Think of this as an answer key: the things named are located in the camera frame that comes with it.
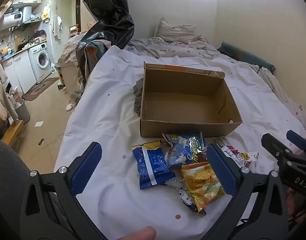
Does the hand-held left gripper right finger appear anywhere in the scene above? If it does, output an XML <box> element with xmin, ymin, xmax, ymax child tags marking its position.
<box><xmin>200</xmin><ymin>144</ymin><xmax>290</xmax><ymax>240</ymax></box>

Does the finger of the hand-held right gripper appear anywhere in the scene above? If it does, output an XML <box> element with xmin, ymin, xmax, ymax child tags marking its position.
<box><xmin>286</xmin><ymin>129</ymin><xmax>306</xmax><ymax>153</ymax></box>
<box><xmin>261</xmin><ymin>133</ymin><xmax>292</xmax><ymax>160</ymax></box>

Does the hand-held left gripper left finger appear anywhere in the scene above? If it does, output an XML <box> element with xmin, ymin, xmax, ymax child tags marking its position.
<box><xmin>19</xmin><ymin>142</ymin><xmax>108</xmax><ymax>240</ymax></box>

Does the yellow snack packet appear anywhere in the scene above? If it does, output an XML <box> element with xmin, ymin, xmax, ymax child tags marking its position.
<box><xmin>181</xmin><ymin>162</ymin><xmax>226</xmax><ymax>213</ymax></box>

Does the white orange printed snack packet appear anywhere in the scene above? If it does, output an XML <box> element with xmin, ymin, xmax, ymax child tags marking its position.
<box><xmin>222</xmin><ymin>145</ymin><xmax>260</xmax><ymax>173</ymax></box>

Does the large blue snack bag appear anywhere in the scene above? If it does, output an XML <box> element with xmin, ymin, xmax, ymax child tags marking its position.
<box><xmin>163</xmin><ymin>132</ymin><xmax>208</xmax><ymax>168</ymax></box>

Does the white blue spotted snack packet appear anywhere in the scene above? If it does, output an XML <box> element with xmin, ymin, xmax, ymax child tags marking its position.
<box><xmin>160</xmin><ymin>177</ymin><xmax>207</xmax><ymax>216</ymax></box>

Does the dark blue snack packet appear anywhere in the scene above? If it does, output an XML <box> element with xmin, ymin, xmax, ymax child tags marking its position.
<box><xmin>131</xmin><ymin>141</ymin><xmax>176</xmax><ymax>190</ymax></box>

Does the brown cardboard box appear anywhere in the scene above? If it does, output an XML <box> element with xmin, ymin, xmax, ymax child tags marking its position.
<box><xmin>139</xmin><ymin>60</ymin><xmax>243</xmax><ymax>138</ymax></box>

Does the person's right hand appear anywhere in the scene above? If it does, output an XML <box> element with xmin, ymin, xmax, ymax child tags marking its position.
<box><xmin>285</xmin><ymin>187</ymin><xmax>304</xmax><ymax>222</ymax></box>

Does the person's left hand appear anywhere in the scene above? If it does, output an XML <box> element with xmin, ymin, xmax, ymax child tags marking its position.
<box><xmin>112</xmin><ymin>226</ymin><xmax>157</xmax><ymax>240</ymax></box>

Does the white red snack bar packet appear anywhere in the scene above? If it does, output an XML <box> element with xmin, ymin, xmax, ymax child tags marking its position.
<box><xmin>212</xmin><ymin>137</ymin><xmax>230</xmax><ymax>148</ymax></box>

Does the grey trash bin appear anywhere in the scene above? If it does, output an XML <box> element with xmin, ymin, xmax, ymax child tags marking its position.
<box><xmin>15</xmin><ymin>99</ymin><xmax>31</xmax><ymax>123</ymax></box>

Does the grey cloth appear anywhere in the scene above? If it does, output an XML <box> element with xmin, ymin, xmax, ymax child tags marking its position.
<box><xmin>133</xmin><ymin>77</ymin><xmax>145</xmax><ymax>117</ymax></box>

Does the brown floor rug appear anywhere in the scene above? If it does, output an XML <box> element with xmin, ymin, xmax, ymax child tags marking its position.
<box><xmin>22</xmin><ymin>77</ymin><xmax>59</xmax><ymax>102</ymax></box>

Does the green rolled mat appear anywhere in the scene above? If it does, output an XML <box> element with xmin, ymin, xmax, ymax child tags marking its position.
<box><xmin>218</xmin><ymin>42</ymin><xmax>276</xmax><ymax>72</ymax></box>

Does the floral covered dresser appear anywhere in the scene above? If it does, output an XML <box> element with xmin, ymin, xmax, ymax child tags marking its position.
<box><xmin>55</xmin><ymin>34</ymin><xmax>89</xmax><ymax>93</ymax></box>

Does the beige hanging robe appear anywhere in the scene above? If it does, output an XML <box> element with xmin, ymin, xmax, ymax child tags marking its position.
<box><xmin>0</xmin><ymin>60</ymin><xmax>18</xmax><ymax>121</ymax></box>

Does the white washing machine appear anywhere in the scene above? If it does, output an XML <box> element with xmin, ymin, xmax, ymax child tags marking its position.
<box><xmin>28</xmin><ymin>42</ymin><xmax>52</xmax><ymax>84</ymax></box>

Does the white kitchen cabinet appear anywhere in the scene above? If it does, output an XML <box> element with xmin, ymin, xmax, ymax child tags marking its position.
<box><xmin>1</xmin><ymin>50</ymin><xmax>38</xmax><ymax>94</ymax></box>

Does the beige quilt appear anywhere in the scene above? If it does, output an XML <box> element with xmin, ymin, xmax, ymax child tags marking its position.
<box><xmin>124</xmin><ymin>35</ymin><xmax>219</xmax><ymax>58</ymax></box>

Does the white hanging towel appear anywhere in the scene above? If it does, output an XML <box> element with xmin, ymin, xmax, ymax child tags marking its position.
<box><xmin>52</xmin><ymin>15</ymin><xmax>63</xmax><ymax>41</ymax></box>

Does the beige pillow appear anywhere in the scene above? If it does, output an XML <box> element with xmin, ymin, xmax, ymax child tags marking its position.
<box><xmin>154</xmin><ymin>17</ymin><xmax>196</xmax><ymax>43</ymax></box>

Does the black plastic bag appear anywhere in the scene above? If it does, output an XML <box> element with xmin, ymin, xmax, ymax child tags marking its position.
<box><xmin>76</xmin><ymin>0</ymin><xmax>135</xmax><ymax>85</ymax></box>

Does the white water heater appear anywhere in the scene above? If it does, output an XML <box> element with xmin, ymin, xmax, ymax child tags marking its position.
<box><xmin>0</xmin><ymin>5</ymin><xmax>32</xmax><ymax>32</ymax></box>

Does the yellow wooden frame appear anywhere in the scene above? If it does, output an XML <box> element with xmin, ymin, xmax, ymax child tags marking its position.
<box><xmin>0</xmin><ymin>116</ymin><xmax>24</xmax><ymax>146</ymax></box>

